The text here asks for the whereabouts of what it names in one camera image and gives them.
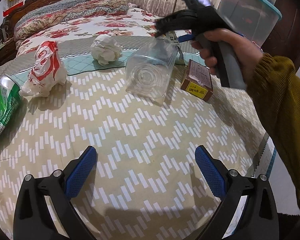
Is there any brown cardboard box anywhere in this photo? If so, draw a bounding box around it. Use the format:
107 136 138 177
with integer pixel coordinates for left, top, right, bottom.
180 59 213 102

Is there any clear plastic water bottle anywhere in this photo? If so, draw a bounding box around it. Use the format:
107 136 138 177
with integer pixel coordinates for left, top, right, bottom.
125 31 185 103

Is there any mustard sleeve right forearm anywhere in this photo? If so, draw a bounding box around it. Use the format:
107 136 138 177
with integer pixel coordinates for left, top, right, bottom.
247 54 300 209

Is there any right hand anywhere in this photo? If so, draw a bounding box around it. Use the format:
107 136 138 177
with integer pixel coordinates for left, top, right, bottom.
191 29 264 84

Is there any upper clear storage bin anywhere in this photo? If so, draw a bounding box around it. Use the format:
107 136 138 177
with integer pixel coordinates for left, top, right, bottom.
218 0 282 46

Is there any floral bed quilt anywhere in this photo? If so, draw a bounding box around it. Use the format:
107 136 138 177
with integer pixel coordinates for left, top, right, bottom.
15 8 158 56

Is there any crumpled white paper ball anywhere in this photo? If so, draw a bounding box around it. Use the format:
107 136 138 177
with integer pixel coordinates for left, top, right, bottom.
90 34 123 66

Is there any beige zigzag patterned blanket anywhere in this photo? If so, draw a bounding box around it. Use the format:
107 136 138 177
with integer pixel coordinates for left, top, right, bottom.
0 68 264 239

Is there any crushed green can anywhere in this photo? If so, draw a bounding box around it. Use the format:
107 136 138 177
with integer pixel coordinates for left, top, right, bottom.
0 74 21 136

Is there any grey teal quilted blanket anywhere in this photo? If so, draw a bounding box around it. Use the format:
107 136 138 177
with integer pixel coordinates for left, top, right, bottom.
0 33 203 81

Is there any red white crumpled wrapper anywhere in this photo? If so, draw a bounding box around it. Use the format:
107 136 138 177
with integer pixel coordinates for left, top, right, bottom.
19 41 68 98

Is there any dark wooden headboard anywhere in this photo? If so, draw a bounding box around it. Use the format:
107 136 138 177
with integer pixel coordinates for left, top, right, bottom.
0 0 102 68

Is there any folded patchwork quilt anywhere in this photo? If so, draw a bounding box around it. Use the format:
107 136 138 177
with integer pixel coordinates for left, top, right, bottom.
14 0 131 41

